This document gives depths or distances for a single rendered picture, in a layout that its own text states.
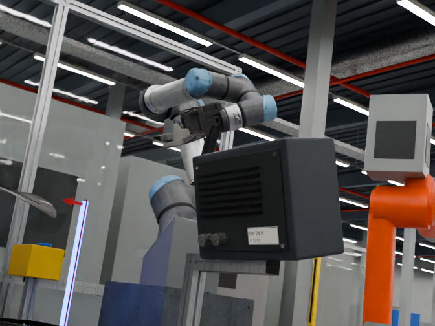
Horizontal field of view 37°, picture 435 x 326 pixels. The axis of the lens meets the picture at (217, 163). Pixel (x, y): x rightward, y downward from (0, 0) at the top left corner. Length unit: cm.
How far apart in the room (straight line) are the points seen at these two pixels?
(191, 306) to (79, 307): 130
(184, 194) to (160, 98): 34
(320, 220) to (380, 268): 408
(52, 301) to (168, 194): 75
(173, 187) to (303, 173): 93
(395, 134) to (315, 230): 411
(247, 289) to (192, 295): 474
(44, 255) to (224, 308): 54
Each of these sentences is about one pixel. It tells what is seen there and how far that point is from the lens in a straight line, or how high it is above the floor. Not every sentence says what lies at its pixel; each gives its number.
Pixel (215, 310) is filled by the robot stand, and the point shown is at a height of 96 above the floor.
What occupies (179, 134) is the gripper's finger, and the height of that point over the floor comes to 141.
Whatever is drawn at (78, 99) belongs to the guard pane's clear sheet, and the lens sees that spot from 255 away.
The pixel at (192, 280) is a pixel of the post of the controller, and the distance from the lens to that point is 122.
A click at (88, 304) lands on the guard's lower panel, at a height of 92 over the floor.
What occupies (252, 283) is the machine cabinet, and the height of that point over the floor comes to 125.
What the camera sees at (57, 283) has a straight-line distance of 246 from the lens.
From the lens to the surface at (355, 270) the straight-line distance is 931.
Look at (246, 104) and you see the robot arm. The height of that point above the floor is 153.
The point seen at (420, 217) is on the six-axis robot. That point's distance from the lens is 506.
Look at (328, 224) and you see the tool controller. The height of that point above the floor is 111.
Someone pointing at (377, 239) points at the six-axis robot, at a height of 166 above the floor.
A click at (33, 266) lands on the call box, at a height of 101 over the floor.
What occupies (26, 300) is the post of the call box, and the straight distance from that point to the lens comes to 196.
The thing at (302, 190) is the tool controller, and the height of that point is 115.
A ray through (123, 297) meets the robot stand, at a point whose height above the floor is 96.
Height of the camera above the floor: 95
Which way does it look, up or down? 13 degrees up
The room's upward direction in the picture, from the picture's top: 8 degrees clockwise
